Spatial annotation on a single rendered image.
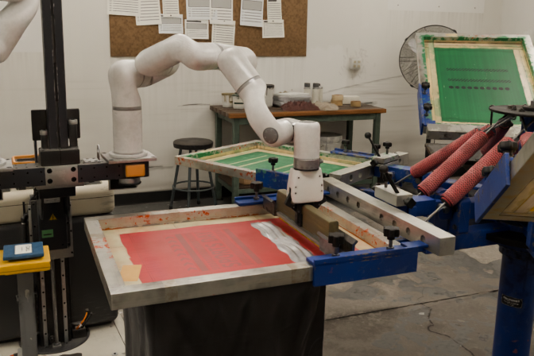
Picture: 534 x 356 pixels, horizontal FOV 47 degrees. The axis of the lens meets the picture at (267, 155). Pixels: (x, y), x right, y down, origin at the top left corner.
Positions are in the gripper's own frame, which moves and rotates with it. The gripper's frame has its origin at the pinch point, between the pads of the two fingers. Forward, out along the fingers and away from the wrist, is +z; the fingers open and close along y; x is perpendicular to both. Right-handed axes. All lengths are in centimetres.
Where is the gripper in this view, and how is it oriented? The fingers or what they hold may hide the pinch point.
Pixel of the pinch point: (304, 218)
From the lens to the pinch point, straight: 180.1
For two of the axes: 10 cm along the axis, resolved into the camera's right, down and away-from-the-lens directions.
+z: -0.1, 9.8, 2.0
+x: 3.7, 1.9, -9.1
